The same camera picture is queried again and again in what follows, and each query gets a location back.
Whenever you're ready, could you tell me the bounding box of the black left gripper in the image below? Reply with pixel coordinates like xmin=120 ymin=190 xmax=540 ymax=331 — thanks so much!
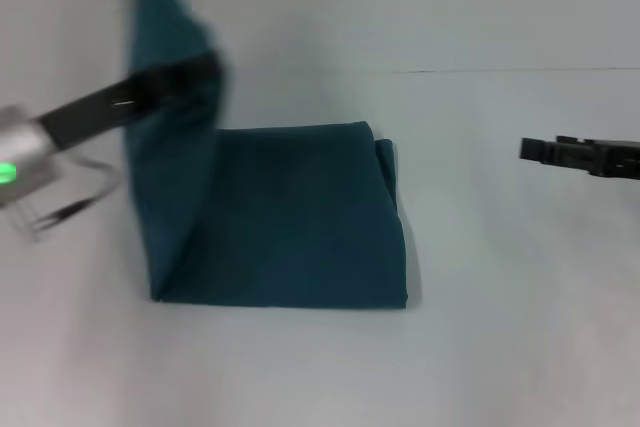
xmin=31 ymin=51 xmax=225 ymax=149

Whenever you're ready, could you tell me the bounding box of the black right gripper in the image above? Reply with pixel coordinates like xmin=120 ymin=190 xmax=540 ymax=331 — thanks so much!
xmin=519 ymin=135 xmax=640 ymax=180

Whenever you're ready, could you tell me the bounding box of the teal blue shirt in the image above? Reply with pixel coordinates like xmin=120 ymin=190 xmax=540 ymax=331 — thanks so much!
xmin=121 ymin=0 xmax=412 ymax=310

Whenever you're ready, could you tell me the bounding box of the left arm cable with plug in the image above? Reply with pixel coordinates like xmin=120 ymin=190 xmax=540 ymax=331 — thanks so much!
xmin=12 ymin=160 xmax=119 ymax=244

